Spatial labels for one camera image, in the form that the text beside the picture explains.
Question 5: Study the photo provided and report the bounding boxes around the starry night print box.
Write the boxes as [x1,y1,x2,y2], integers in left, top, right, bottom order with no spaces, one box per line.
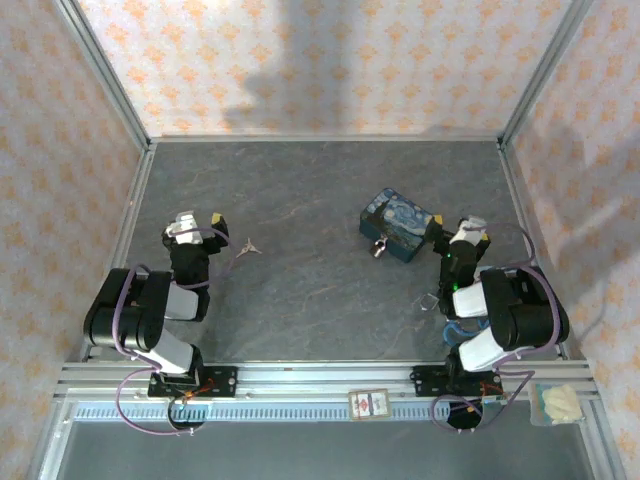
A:
[358,187,436,264]

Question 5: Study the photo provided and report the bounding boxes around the printed card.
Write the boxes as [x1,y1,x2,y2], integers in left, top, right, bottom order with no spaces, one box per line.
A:
[348,388,390,422]

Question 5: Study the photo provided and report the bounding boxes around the plastic bag with white content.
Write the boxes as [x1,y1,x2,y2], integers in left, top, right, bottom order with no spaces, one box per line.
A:
[528,382,584,427]

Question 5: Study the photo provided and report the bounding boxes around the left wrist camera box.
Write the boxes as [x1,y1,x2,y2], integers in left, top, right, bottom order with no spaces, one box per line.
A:
[162,209,202,246]

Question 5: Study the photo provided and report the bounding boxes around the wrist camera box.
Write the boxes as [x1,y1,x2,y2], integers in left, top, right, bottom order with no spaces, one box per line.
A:
[162,209,202,246]
[458,214,489,242]

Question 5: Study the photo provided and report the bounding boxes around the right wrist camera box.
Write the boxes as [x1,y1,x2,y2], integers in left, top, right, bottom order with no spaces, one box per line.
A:
[458,214,489,242]

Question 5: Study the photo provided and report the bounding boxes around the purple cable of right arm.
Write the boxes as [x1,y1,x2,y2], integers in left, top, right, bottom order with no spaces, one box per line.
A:
[430,222,560,434]

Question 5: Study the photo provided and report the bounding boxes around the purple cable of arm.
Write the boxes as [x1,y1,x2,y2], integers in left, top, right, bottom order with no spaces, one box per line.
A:
[430,222,560,434]
[113,225,237,436]

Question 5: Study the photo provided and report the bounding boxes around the aluminium frame rail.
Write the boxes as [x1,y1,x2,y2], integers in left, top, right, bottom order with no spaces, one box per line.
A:
[79,144,159,364]
[148,133,504,146]
[497,142,571,361]

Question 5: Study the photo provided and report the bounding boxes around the blue cable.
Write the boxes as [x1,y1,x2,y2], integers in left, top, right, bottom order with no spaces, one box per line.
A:
[443,319,489,347]

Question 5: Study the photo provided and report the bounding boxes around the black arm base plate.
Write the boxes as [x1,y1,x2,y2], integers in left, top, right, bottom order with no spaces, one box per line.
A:
[410,364,502,399]
[148,366,239,400]

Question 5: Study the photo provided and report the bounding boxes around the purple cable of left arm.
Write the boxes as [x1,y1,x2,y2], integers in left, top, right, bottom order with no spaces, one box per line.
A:
[113,225,237,436]

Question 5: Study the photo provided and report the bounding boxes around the wide aluminium base rail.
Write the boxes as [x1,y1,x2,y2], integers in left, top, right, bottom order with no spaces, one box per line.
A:
[55,360,599,401]

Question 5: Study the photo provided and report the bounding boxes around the aluminium frame post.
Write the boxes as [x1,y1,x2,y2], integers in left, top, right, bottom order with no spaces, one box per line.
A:
[52,0,154,150]
[499,0,596,147]

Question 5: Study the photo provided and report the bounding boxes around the grey slotted cable duct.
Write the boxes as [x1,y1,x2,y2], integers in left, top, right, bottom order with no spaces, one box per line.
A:
[74,402,501,422]

